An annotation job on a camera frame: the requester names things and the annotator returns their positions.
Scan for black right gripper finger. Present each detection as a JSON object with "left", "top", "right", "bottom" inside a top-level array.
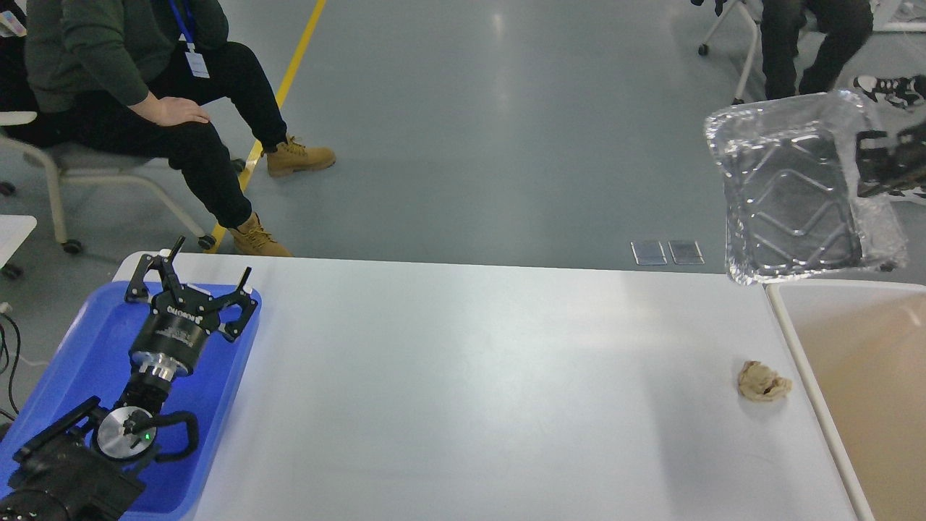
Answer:
[{"left": 856, "top": 130, "right": 897, "bottom": 198}]

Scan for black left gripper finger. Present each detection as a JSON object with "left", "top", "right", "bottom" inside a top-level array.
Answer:
[
  {"left": 214, "top": 268, "right": 258, "bottom": 341},
  {"left": 124, "top": 235, "right": 187, "bottom": 305}
]

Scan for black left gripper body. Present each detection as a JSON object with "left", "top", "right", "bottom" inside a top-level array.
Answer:
[{"left": 129, "top": 288, "right": 240, "bottom": 376}]

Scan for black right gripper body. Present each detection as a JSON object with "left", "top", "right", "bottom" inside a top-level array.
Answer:
[{"left": 897, "top": 121, "right": 925, "bottom": 189}]

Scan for aluminium foil tray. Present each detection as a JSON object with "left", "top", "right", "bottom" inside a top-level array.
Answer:
[{"left": 703, "top": 90, "right": 909, "bottom": 286}]

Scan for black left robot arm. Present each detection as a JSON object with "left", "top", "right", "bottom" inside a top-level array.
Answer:
[{"left": 2, "top": 242, "right": 261, "bottom": 520}]

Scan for black white sneaker upper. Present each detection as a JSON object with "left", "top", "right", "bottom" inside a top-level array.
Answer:
[{"left": 851, "top": 74, "right": 925, "bottom": 111}]

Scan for blue plastic tray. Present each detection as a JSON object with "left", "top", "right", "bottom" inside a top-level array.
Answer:
[{"left": 1, "top": 283, "right": 260, "bottom": 520}]

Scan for seated person dark trousers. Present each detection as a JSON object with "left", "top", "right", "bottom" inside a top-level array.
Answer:
[{"left": 760, "top": 0, "right": 875, "bottom": 101}]

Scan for white chair top right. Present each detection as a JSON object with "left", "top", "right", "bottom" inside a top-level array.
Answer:
[{"left": 694, "top": 1, "right": 924, "bottom": 106}]

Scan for white side table edge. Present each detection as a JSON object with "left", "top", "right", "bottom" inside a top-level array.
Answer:
[{"left": 1, "top": 215, "right": 37, "bottom": 280}]

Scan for white office chair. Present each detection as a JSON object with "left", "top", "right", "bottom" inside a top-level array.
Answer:
[{"left": 2, "top": 131, "right": 217, "bottom": 255}]

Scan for beige plastic bin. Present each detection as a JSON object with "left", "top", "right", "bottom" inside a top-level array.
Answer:
[{"left": 766, "top": 280, "right": 925, "bottom": 520}]

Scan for right floor socket plate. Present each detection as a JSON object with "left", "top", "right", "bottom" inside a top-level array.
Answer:
[{"left": 668, "top": 240, "right": 705, "bottom": 265}]

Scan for floor socket plate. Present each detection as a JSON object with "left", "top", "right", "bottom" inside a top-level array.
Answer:
[
  {"left": 631, "top": 240, "right": 668, "bottom": 266},
  {"left": 668, "top": 240, "right": 705, "bottom": 265}
]

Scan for seated person in green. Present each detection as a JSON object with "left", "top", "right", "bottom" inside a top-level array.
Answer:
[{"left": 25, "top": 1, "right": 336, "bottom": 257}]

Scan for left floor socket plate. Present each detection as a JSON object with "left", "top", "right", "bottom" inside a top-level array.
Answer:
[{"left": 631, "top": 240, "right": 668, "bottom": 266}]

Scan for crumpled brown paper ball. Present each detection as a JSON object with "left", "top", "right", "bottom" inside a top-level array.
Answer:
[{"left": 737, "top": 360, "right": 793, "bottom": 402}]

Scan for black cable at left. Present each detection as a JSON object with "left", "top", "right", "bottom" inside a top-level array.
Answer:
[{"left": 0, "top": 304, "right": 30, "bottom": 420}]

